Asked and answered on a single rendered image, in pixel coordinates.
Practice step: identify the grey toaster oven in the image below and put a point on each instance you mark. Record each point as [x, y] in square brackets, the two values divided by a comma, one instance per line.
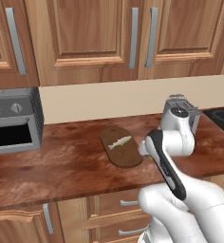
[12, 126]

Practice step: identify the pale silver fish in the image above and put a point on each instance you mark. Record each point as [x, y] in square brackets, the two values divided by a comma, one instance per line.
[118, 143]

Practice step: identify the wooden drawer front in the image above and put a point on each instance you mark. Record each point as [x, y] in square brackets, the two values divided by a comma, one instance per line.
[110, 205]
[117, 232]

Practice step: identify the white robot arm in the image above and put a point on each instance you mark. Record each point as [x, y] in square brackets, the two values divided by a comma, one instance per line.
[177, 144]

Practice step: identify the wooden wall cupboard door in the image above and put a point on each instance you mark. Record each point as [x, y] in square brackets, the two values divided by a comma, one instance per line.
[85, 38]
[190, 34]
[0, 41]

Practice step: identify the brown wooden cutting board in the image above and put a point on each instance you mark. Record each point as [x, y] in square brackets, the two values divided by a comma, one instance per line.
[123, 156]

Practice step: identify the grey round oven knob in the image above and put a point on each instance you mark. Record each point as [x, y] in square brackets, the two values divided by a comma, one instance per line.
[16, 108]

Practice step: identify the wooden base cupboard door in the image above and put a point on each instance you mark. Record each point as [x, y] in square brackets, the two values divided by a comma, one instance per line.
[19, 226]

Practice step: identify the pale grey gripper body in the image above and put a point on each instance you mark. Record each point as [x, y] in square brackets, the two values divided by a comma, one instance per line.
[195, 118]

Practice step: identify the black hob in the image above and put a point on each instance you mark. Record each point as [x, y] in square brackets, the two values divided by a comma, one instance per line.
[223, 118]

